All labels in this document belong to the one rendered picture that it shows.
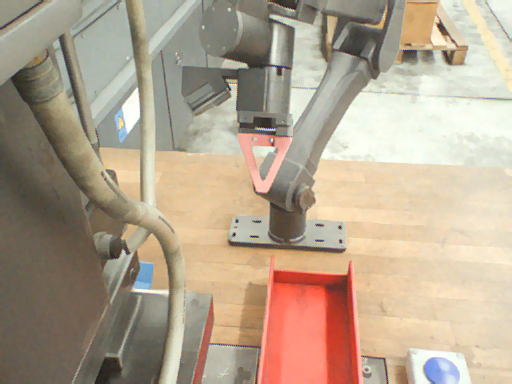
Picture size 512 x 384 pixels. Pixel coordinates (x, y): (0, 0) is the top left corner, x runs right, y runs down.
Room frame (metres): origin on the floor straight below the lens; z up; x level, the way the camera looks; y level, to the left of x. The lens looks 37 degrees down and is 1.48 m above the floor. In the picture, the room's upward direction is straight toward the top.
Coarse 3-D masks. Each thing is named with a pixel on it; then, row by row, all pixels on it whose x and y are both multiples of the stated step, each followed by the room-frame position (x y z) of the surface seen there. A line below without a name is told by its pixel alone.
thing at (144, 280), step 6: (144, 264) 0.53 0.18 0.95; (150, 264) 0.52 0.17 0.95; (144, 270) 0.52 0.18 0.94; (150, 270) 0.52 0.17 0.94; (138, 276) 0.52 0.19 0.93; (144, 276) 0.52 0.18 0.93; (150, 276) 0.51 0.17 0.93; (138, 282) 0.51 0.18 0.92; (144, 282) 0.51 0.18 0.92; (150, 282) 0.51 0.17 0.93; (144, 288) 0.50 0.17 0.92
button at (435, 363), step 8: (432, 360) 0.37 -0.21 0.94; (440, 360) 0.37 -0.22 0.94; (448, 360) 0.37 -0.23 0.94; (424, 368) 0.36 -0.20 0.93; (432, 368) 0.36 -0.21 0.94; (440, 368) 0.36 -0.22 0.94; (448, 368) 0.36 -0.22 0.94; (456, 368) 0.36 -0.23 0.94; (432, 376) 0.35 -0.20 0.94; (440, 376) 0.35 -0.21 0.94; (448, 376) 0.35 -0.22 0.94; (456, 376) 0.35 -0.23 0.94
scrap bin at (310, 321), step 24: (288, 288) 0.52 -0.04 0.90; (312, 288) 0.52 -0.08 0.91; (336, 288) 0.52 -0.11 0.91; (264, 312) 0.43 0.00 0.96; (288, 312) 0.47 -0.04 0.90; (312, 312) 0.47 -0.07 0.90; (336, 312) 0.47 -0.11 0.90; (264, 336) 0.39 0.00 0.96; (288, 336) 0.43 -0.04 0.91; (312, 336) 0.43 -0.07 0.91; (336, 336) 0.43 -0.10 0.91; (264, 360) 0.36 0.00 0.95; (288, 360) 0.39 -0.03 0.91; (312, 360) 0.39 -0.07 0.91; (336, 360) 0.39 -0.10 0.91; (360, 360) 0.36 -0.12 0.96
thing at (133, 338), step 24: (120, 264) 0.29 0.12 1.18; (120, 288) 0.27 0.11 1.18; (120, 312) 0.26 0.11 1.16; (144, 312) 0.28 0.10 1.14; (192, 312) 0.28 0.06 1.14; (120, 336) 0.24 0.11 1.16; (144, 336) 0.25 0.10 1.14; (192, 336) 0.25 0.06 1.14; (96, 360) 0.21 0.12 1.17; (120, 360) 0.22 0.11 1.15; (144, 360) 0.23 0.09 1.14; (192, 360) 0.23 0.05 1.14
